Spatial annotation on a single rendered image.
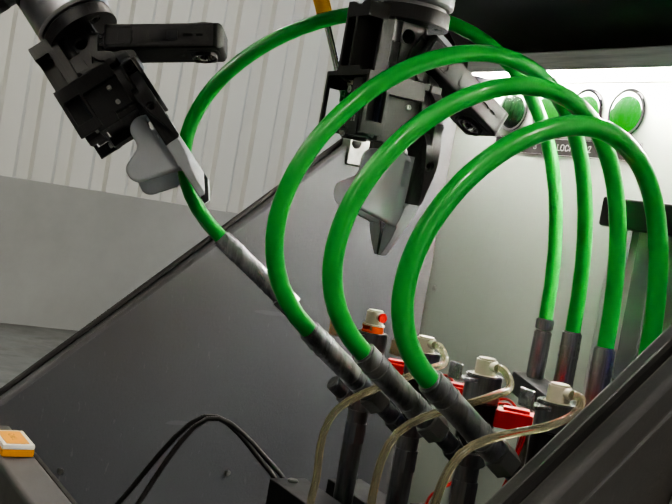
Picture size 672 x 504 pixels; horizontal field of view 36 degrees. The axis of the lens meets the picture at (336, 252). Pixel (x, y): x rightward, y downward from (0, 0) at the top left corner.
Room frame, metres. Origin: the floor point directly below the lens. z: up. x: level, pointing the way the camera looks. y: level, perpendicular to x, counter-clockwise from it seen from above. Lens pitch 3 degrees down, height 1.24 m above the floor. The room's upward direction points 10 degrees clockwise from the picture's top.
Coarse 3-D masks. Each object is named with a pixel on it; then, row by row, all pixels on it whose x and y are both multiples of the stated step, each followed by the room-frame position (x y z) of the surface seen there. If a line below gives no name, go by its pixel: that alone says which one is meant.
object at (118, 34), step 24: (120, 24) 0.97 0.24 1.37; (144, 24) 0.97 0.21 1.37; (168, 24) 0.97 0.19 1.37; (192, 24) 0.97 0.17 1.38; (216, 24) 0.97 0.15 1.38; (120, 48) 0.97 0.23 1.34; (144, 48) 0.97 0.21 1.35; (168, 48) 0.97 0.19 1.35; (192, 48) 0.97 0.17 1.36; (216, 48) 0.97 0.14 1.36
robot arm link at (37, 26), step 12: (24, 0) 0.97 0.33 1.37; (36, 0) 0.96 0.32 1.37; (48, 0) 0.96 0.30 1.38; (60, 0) 0.96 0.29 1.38; (72, 0) 0.96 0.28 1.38; (84, 0) 0.97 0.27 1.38; (96, 0) 0.98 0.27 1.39; (24, 12) 0.98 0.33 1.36; (36, 12) 0.96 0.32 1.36; (48, 12) 0.96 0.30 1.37; (60, 12) 0.96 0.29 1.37; (36, 24) 0.97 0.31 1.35; (48, 24) 0.96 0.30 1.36
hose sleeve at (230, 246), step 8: (224, 240) 0.95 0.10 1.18; (232, 240) 0.95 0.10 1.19; (224, 248) 0.95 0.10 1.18; (232, 248) 0.95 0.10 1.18; (240, 248) 0.95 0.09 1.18; (232, 256) 0.95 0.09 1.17; (240, 256) 0.95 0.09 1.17; (248, 256) 0.95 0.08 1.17; (240, 264) 0.95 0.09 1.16; (248, 264) 0.95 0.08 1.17; (256, 264) 0.96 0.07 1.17; (248, 272) 0.96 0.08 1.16; (256, 272) 0.95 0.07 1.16; (264, 272) 0.96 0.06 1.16; (256, 280) 0.96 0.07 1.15; (264, 280) 0.96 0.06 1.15; (264, 288) 0.96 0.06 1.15; (272, 296) 0.96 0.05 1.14
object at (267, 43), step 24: (312, 24) 0.96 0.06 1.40; (336, 24) 0.97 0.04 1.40; (456, 24) 0.98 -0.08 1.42; (264, 48) 0.95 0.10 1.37; (528, 96) 0.99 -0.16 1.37; (192, 120) 0.94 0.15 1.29; (192, 144) 0.95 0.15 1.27; (552, 144) 1.00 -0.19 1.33; (552, 168) 1.00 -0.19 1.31; (192, 192) 0.95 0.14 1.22; (552, 192) 1.00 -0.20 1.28; (552, 216) 1.00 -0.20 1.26; (216, 240) 0.95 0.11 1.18; (552, 240) 1.00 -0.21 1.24; (552, 264) 1.00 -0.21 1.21; (552, 288) 1.00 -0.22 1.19; (552, 312) 1.00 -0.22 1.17
